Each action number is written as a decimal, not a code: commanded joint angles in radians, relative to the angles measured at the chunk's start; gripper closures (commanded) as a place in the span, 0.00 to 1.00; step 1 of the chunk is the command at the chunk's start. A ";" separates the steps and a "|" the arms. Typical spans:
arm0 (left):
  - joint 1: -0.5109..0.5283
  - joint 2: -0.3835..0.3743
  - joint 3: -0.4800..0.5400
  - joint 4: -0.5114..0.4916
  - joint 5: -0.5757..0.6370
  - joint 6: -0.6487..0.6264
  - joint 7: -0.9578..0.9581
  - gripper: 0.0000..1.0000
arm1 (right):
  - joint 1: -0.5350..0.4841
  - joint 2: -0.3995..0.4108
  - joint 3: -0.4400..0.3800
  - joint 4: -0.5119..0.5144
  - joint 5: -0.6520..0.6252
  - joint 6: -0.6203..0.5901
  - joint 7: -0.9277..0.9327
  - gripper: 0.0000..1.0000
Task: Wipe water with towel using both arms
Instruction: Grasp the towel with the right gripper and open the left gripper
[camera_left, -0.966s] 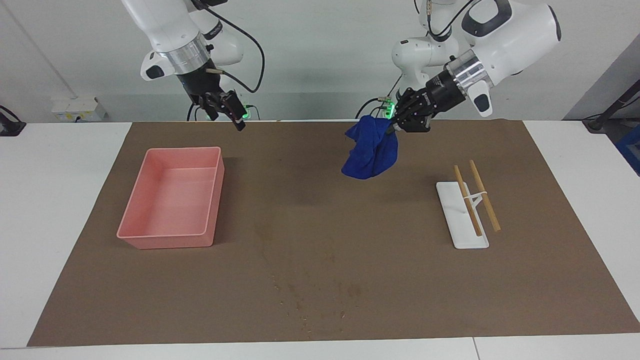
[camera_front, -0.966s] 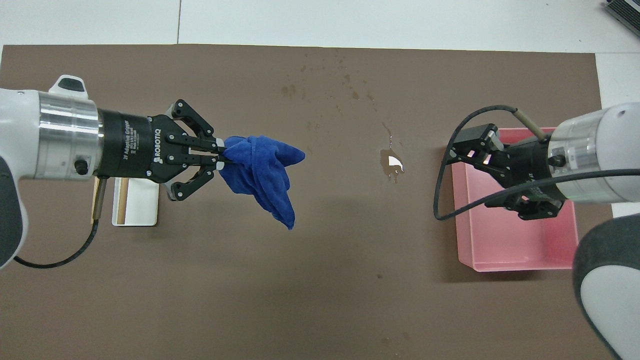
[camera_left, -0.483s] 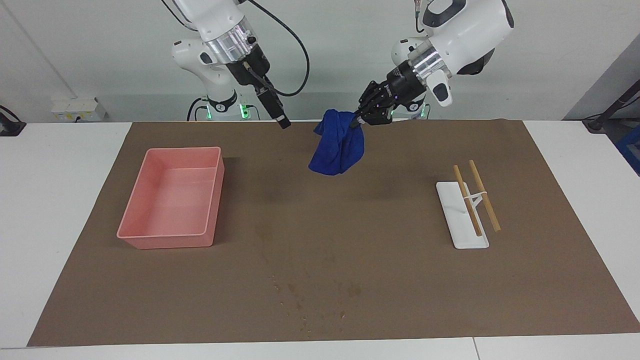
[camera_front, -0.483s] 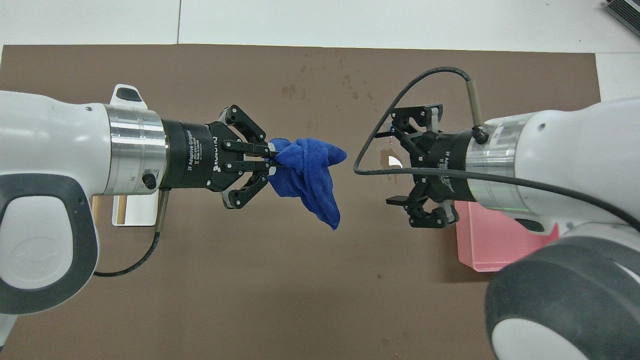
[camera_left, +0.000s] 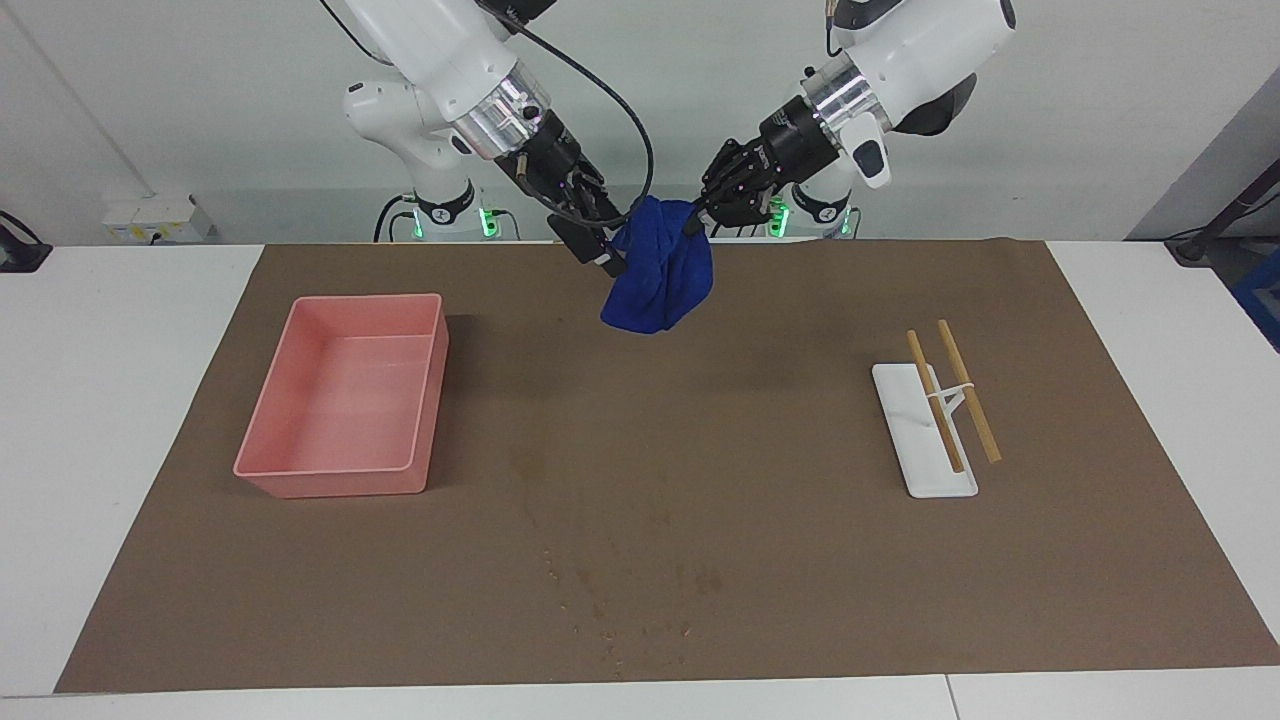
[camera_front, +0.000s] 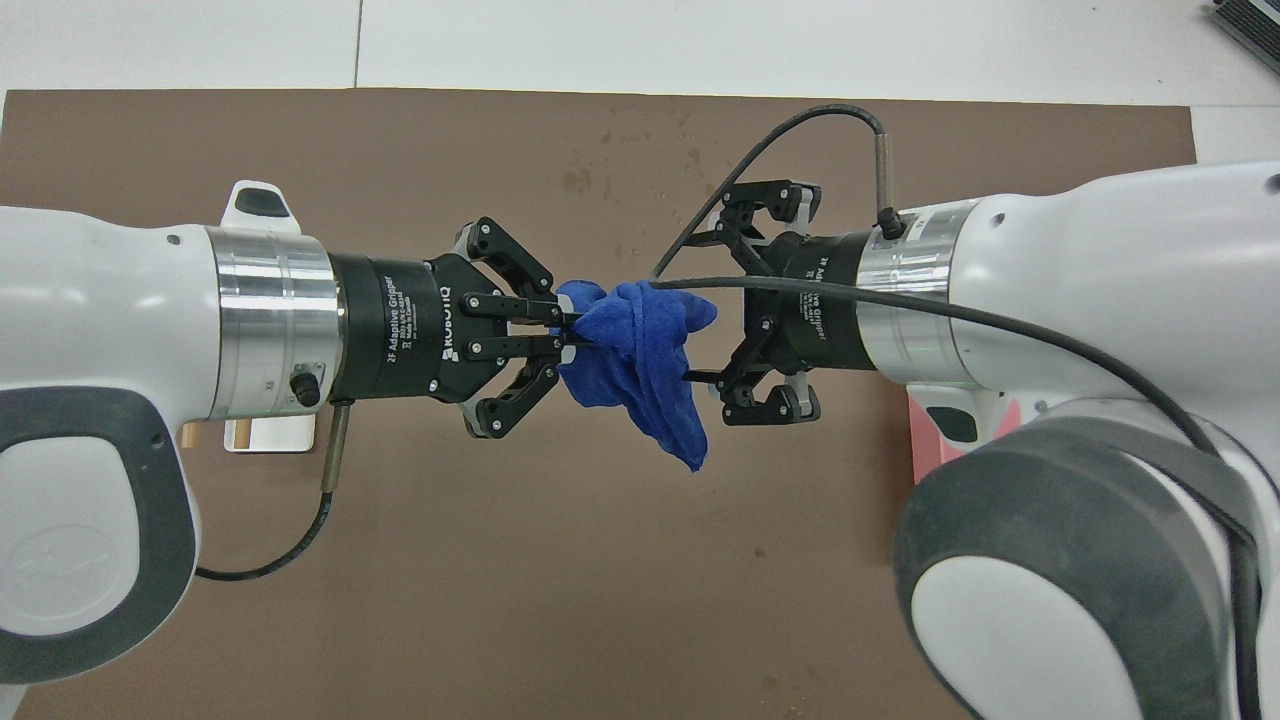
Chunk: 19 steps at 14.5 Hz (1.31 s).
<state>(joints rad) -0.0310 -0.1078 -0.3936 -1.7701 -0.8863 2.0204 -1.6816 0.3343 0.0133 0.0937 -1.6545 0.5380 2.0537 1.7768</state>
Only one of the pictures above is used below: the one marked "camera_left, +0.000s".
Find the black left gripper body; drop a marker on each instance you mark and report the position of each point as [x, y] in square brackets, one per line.
[745, 180]

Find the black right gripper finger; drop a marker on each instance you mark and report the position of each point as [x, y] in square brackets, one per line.
[614, 263]
[580, 240]

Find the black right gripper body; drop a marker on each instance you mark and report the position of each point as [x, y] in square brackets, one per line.
[565, 175]

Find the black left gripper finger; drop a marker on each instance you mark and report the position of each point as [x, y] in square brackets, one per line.
[704, 215]
[740, 227]

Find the blue towel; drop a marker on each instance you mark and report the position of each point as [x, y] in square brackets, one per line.
[660, 275]

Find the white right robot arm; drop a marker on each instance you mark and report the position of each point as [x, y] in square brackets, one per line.
[440, 50]

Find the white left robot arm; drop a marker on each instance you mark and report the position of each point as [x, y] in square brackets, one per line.
[920, 50]

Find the white towel rack base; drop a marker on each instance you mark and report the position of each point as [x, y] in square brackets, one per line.
[935, 475]

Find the long pale wooden rod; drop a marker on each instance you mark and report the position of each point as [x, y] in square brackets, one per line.
[968, 390]

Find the pink plastic bin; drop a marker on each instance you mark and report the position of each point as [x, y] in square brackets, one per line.
[340, 400]

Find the brown table mat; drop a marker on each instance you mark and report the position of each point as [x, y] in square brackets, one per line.
[700, 560]

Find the black stand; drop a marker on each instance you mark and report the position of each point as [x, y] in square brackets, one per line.
[1215, 225]

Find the blue crate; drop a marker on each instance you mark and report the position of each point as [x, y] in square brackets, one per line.
[1262, 300]

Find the black clamp mount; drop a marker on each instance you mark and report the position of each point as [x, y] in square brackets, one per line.
[20, 255]

